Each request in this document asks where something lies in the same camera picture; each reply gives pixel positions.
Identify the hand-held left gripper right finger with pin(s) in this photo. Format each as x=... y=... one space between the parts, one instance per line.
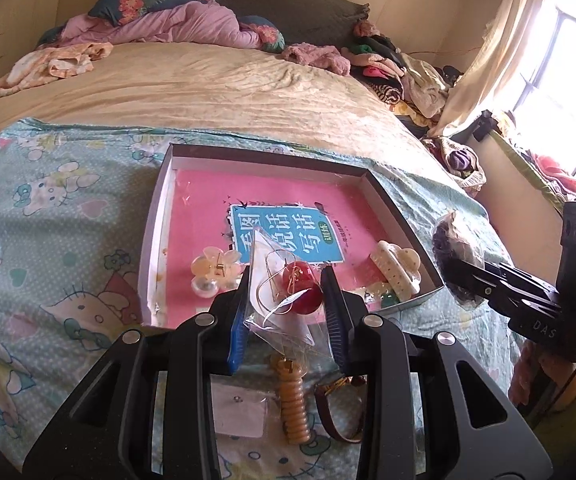
x=335 y=322

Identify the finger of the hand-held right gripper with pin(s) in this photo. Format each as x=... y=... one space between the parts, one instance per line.
x=523 y=302
x=513 y=272

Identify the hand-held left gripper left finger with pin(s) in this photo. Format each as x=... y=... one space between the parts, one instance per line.
x=237 y=325

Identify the red gold earrings clear bag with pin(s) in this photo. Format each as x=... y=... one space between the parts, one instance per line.
x=304 y=296

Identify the dark hair accessory clear bag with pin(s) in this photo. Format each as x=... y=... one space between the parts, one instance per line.
x=450 y=245

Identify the stud earrings card clear bag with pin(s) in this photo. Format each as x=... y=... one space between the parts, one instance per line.
x=240 y=410

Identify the grey cardboard box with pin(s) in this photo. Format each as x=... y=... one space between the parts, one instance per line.
x=164 y=185

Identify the person's right forearm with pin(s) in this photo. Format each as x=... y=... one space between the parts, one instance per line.
x=524 y=375

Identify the small green hair clip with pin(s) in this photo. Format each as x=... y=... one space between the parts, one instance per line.
x=385 y=301

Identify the flower pearl hair clip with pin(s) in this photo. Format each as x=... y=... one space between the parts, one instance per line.
x=207 y=267

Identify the cream claw hair clip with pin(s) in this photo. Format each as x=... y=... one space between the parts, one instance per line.
x=393 y=265

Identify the green trimmed cloth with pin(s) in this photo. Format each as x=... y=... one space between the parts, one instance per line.
x=543 y=170

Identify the purple garment pile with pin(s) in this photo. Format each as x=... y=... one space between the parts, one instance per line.
x=460 y=160

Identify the pink book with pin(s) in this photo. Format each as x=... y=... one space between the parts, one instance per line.
x=207 y=195

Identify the cartoon cat printed blanket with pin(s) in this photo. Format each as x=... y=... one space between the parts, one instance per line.
x=67 y=260

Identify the window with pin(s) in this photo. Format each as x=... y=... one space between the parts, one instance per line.
x=568 y=60

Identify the pile of clothes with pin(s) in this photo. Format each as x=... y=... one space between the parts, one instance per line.
x=408 y=80

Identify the beige bedspread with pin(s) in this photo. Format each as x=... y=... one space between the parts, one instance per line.
x=217 y=90

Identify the cream curtain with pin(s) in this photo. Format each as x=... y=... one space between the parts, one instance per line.
x=498 y=35

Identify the pink fuzzy garment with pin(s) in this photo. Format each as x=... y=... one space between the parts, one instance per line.
x=318 y=57

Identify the small dark floral pillow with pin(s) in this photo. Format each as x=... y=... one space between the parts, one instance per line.
x=268 y=35

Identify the pink quilt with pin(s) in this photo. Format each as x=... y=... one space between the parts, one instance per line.
x=192 y=25

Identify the grey headboard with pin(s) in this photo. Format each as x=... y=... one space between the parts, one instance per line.
x=293 y=15

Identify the peach floral garment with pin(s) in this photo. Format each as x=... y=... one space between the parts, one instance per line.
x=52 y=65

